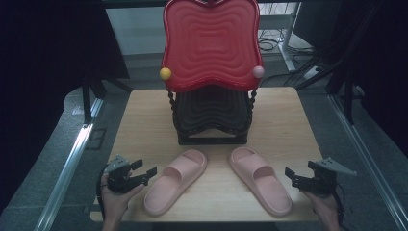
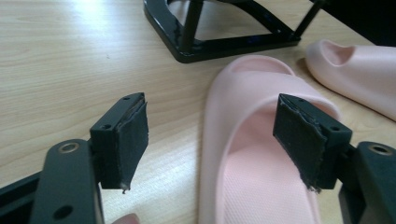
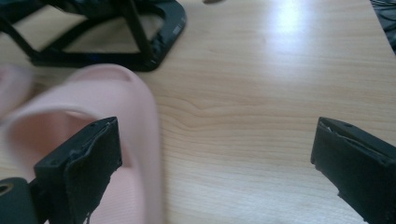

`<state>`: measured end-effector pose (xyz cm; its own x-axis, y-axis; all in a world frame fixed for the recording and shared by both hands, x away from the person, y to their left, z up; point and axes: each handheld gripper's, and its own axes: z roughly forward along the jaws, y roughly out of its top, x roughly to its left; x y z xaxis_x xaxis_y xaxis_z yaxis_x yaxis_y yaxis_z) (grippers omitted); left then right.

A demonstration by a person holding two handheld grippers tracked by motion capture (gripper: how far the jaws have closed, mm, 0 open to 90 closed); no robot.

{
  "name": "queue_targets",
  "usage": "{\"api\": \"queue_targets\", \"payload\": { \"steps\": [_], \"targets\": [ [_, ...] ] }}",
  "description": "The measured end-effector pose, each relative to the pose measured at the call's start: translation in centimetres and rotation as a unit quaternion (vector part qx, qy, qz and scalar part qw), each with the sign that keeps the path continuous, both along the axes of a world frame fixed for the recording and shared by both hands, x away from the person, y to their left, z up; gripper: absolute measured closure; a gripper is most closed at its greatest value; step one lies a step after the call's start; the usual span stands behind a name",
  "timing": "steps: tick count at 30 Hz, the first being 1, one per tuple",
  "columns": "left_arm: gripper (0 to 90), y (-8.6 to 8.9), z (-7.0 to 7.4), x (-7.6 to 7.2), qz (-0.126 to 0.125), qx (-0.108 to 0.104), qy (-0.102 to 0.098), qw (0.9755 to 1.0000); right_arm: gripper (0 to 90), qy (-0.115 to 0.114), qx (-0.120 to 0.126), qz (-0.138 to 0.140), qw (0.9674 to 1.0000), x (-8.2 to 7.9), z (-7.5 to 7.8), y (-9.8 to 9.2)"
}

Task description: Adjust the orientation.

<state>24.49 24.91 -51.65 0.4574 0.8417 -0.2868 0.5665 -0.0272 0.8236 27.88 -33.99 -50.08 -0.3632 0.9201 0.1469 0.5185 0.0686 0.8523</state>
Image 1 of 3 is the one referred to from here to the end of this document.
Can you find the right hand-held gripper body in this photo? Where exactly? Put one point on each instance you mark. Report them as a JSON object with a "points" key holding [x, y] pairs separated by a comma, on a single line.
{"points": [[322, 183]]}

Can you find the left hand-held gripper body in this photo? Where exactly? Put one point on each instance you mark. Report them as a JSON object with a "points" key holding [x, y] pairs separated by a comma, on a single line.
{"points": [[120, 178]]}

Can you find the pink slipper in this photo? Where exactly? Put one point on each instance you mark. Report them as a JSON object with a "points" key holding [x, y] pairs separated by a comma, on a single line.
{"points": [[261, 181], [173, 183]]}

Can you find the red and black shoe rack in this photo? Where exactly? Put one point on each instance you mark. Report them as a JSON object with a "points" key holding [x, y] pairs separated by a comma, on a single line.
{"points": [[211, 41]]}

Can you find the person's right hand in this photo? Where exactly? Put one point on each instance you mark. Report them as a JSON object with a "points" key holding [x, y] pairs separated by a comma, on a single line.
{"points": [[327, 208]]}

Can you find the person's left hand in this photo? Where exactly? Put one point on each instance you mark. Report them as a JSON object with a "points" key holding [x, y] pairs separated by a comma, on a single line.
{"points": [[114, 203]]}

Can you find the black metal stand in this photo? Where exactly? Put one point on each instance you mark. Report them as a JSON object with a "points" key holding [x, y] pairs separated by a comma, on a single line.
{"points": [[348, 96]]}

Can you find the black tripod stand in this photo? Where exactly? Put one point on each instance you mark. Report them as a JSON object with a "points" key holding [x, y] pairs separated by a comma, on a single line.
{"points": [[86, 102]]}

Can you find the white power strip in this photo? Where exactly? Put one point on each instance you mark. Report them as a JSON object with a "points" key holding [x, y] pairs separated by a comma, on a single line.
{"points": [[311, 72]]}

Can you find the dark curtain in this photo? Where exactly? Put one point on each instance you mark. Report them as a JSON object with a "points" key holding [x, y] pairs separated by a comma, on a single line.
{"points": [[38, 80], [385, 64]]}

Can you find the grey table bracket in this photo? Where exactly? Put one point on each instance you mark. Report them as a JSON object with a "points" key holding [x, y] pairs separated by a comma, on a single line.
{"points": [[89, 209]]}

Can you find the aluminium rail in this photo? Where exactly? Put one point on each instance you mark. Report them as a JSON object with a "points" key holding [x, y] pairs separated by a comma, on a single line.
{"points": [[69, 170], [365, 157]]}

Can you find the white metal desk frame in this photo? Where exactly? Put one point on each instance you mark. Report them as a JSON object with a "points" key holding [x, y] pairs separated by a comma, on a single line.
{"points": [[287, 48]]}

